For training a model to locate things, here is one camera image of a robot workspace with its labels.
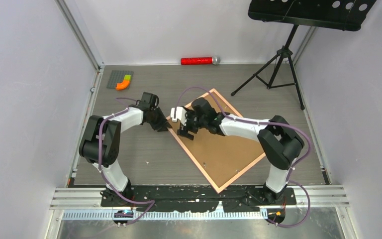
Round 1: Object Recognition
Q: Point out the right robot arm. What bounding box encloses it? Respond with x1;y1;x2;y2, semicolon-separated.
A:
170;98;304;205

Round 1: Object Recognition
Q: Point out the grey building baseplate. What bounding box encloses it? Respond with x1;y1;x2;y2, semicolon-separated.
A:
106;70;134;90

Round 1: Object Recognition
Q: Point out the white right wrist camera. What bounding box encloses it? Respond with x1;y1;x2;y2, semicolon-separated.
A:
170;107;187;126

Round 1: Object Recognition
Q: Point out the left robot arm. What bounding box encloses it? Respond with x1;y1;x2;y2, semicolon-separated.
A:
79;92;171;206

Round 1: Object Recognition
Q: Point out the aluminium rail frame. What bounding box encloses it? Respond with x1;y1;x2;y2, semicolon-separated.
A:
50;185;350;221

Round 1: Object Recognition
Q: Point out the black music stand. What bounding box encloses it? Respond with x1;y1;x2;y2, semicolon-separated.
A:
231;0;376;110

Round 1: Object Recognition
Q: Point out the red glitter microphone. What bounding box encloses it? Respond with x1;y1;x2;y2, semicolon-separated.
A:
180;56;221;65

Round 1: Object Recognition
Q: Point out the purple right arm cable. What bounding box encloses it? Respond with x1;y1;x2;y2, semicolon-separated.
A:
176;86;313;229

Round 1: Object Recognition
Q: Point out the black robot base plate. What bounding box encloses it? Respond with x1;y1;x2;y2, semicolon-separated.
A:
100;185;296;213

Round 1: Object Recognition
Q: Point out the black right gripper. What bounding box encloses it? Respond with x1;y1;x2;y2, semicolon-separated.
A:
178;108;207;140

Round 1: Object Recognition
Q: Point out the orange curved toy block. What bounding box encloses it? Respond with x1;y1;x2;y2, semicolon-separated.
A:
115;79;131;91

